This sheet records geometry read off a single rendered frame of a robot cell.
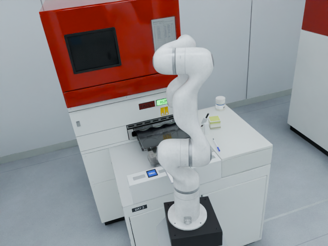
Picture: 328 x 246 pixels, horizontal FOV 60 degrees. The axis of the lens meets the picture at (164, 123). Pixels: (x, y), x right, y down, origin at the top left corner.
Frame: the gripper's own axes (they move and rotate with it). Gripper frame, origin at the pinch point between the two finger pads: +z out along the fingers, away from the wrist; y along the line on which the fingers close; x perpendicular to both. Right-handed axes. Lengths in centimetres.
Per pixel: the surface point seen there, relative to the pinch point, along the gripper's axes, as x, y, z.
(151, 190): -28.7, -0.4, 23.3
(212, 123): 24.4, -28.3, 4.0
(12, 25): -109, -193, -85
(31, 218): -129, -117, 89
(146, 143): -19.9, -43.3, 13.0
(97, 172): -58, -67, 36
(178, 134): 4.0, -44.3, 12.8
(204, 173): 4.2, -0.2, 22.4
